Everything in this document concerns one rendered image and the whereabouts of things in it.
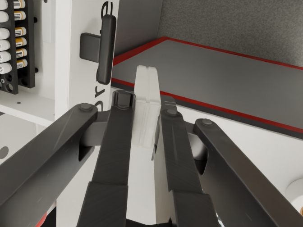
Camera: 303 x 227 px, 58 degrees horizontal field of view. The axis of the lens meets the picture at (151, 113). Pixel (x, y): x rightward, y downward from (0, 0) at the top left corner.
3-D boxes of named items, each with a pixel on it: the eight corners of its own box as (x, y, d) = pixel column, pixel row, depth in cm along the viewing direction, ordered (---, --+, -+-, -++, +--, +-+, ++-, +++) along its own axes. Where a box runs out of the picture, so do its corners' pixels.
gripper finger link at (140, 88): (140, 148, 16) (127, 147, 16) (141, 101, 22) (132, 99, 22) (148, 102, 15) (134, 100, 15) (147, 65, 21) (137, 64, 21)
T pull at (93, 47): (118, 15, 28) (112, 16, 27) (111, 83, 31) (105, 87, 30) (87, 8, 29) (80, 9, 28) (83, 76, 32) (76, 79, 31)
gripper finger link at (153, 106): (148, 102, 15) (161, 104, 15) (147, 65, 21) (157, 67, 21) (140, 148, 16) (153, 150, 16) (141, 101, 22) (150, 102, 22)
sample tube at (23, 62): (30, 66, 38) (5, 74, 34) (23, 65, 38) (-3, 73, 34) (29, 57, 37) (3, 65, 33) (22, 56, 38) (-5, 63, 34)
